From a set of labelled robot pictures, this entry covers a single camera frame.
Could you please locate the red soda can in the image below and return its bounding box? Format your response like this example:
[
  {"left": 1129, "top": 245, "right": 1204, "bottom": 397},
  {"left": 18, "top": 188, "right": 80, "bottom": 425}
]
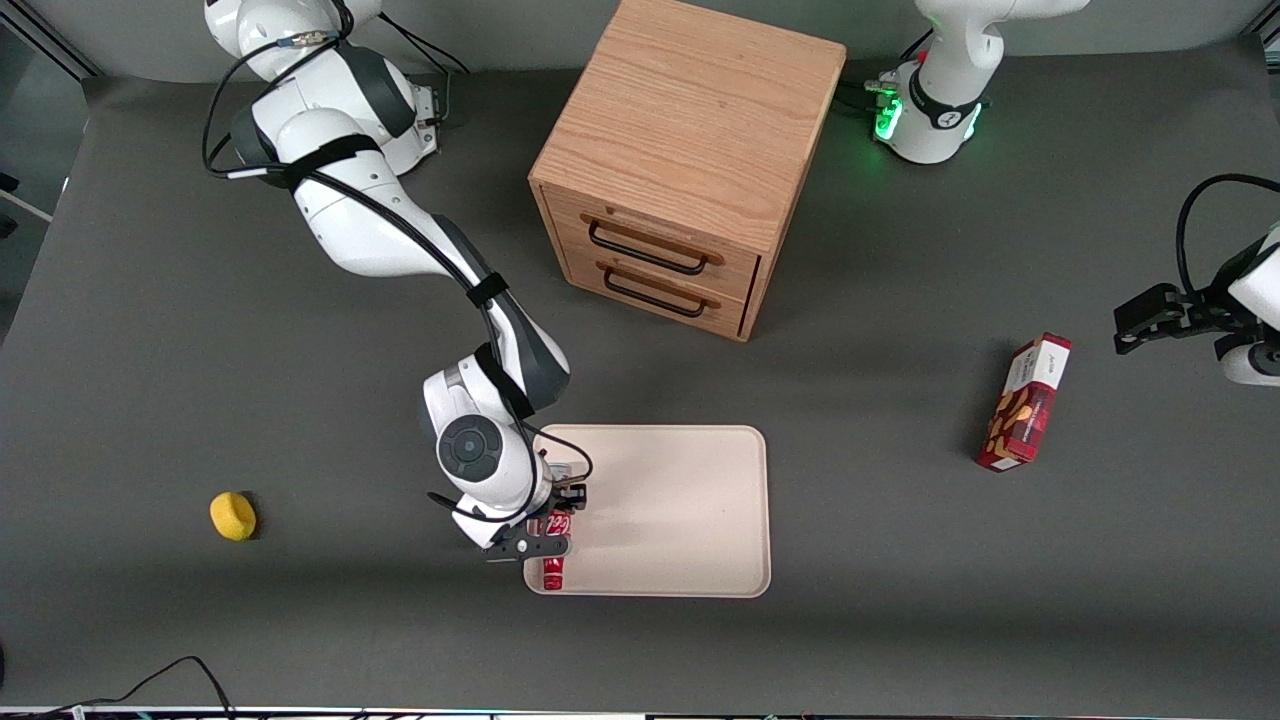
[{"left": 541, "top": 509, "right": 573, "bottom": 592}]

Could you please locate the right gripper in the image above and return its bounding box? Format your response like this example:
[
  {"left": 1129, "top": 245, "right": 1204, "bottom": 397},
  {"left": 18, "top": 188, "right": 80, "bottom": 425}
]
[{"left": 485, "top": 455, "right": 590, "bottom": 564}]

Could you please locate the wooden drawer cabinet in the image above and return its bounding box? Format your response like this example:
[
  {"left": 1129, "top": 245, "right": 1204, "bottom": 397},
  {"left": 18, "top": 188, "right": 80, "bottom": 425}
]
[{"left": 528, "top": 0, "right": 848, "bottom": 343}]

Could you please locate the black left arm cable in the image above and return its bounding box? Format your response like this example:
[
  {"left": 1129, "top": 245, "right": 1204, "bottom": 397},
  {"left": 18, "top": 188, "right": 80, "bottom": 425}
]
[{"left": 1174, "top": 173, "right": 1280, "bottom": 297}]

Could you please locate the aluminium frame bar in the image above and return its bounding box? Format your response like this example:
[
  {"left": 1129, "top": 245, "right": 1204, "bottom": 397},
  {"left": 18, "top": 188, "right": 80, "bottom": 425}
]
[{"left": 0, "top": 0, "right": 104, "bottom": 81}]

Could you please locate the yellow sponge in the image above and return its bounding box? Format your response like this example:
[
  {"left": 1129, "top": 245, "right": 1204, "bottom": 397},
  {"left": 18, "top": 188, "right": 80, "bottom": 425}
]
[{"left": 209, "top": 491, "right": 258, "bottom": 542}]

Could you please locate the black drawer handle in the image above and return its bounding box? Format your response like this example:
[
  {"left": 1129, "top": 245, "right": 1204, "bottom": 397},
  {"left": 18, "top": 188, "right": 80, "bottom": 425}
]
[
  {"left": 587, "top": 219, "right": 713, "bottom": 277},
  {"left": 602, "top": 264, "right": 709, "bottom": 320}
]

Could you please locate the thin black table cable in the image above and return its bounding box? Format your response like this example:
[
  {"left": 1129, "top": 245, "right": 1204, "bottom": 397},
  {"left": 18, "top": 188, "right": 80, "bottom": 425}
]
[{"left": 0, "top": 655, "right": 238, "bottom": 720}]

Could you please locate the red plaid shortbread box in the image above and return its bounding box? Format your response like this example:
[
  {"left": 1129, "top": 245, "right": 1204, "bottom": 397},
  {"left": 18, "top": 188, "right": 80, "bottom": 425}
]
[{"left": 977, "top": 333, "right": 1073, "bottom": 473}]

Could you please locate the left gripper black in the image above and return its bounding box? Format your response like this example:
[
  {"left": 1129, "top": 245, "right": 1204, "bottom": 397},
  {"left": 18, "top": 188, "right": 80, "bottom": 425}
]
[{"left": 1113, "top": 283, "right": 1247, "bottom": 356}]

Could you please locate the beige plastic tray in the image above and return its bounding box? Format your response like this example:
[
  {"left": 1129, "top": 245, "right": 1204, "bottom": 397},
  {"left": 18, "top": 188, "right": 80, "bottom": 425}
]
[{"left": 524, "top": 424, "right": 772, "bottom": 599}]

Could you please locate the wooden drawer front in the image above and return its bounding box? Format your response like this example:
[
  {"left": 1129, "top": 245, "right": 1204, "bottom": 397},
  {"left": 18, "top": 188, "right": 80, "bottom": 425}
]
[
  {"left": 540, "top": 183, "right": 763, "bottom": 304},
  {"left": 560, "top": 243, "right": 751, "bottom": 338}
]

